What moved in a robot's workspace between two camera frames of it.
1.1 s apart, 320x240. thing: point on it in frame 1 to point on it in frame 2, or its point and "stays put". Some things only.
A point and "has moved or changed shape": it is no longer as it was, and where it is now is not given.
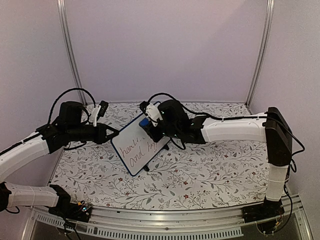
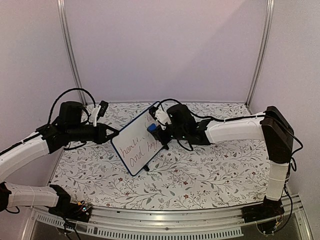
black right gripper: x=155 y=137 stays put
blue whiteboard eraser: x=144 y=123 has moved or changed shape
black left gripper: x=101 y=137 stays put
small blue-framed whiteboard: x=135 y=147 stays put
